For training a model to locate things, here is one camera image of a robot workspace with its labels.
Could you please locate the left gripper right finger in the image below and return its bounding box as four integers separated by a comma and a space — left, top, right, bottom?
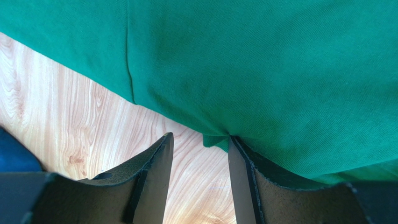
228, 137, 398, 224

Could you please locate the blue t shirt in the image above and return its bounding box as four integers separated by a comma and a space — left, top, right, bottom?
0, 127, 43, 172

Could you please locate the green t shirt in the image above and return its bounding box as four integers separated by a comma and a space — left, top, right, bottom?
0, 0, 398, 184

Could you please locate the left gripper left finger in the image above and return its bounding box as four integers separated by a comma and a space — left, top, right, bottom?
0, 133, 174, 224

